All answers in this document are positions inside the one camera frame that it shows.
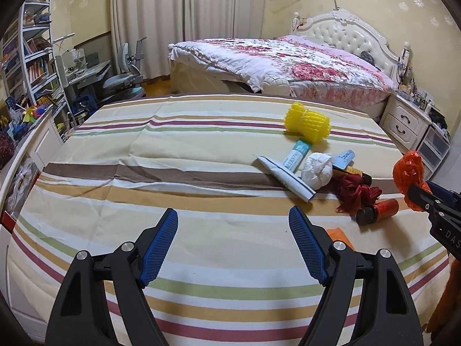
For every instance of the cluster of small bottles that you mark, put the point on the cluster of small bottles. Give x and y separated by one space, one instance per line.
414 95

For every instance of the striped bed sheet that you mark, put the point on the striped bed sheet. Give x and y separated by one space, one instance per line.
180 151

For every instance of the yellow bottle with black cap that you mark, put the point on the yellow bottle with black cap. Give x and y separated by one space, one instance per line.
354 170

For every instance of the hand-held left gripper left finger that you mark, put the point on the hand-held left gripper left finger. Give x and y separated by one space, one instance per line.
162 245

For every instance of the clear plastic bag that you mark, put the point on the clear plastic bag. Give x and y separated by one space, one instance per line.
19 187

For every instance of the white nightstand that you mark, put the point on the white nightstand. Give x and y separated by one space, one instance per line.
403 122

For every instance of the small blue white packet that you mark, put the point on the small blue white packet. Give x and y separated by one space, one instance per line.
344 158

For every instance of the pile of colourful toys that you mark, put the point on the pile of colourful toys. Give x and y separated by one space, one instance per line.
28 113

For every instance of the flat orange wrapper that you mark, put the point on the flat orange wrapper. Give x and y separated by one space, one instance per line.
338 233

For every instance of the white desk lamp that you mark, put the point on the white desk lamp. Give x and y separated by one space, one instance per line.
63 43

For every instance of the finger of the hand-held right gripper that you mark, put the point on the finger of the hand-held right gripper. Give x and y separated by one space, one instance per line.
421 196
441 191

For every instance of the dark items pile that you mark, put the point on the dark items pile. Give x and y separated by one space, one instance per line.
439 119

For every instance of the white wooden cabinet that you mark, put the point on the white wooden cabinet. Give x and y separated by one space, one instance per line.
39 140

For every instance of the white paper ball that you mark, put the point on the white paper ball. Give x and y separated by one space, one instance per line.
317 171

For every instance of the flattened toothpaste tube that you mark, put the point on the flattened toothpaste tube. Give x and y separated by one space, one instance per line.
288 180

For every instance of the grey desk chair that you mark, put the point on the grey desk chair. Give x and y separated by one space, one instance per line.
124 75

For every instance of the teal toothpaste tube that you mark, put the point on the teal toothpaste tube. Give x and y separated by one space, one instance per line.
297 155

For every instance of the white bookshelf with books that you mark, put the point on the white bookshelf with books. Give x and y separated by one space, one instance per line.
34 68

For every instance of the bed with floral bedding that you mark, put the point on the bed with floral bedding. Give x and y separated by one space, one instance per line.
345 32

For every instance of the orange fuzzy cloth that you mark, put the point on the orange fuzzy cloth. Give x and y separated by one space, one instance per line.
444 295

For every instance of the floral duvet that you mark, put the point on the floral duvet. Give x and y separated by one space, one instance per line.
273 57

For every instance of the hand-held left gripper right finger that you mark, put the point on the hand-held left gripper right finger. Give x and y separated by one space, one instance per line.
306 245

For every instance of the beige curtains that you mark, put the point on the beige curtains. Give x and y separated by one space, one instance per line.
162 25

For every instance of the orange plastic bag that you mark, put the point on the orange plastic bag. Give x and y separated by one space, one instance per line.
407 169

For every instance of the grey study desk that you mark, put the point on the grey study desk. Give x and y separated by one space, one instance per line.
90 75

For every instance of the yellow foam fruit net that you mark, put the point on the yellow foam fruit net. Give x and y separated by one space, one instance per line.
306 120

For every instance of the orange bottle with black cap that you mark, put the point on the orange bottle with black cap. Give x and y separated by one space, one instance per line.
383 209

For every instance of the dark grey pouch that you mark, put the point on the dark grey pouch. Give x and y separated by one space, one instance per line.
368 57

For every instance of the clear plastic drawer unit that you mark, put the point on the clear plastic drawer unit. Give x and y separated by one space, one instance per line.
432 151

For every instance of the pink pillow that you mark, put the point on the pink pillow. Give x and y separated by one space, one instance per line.
324 43

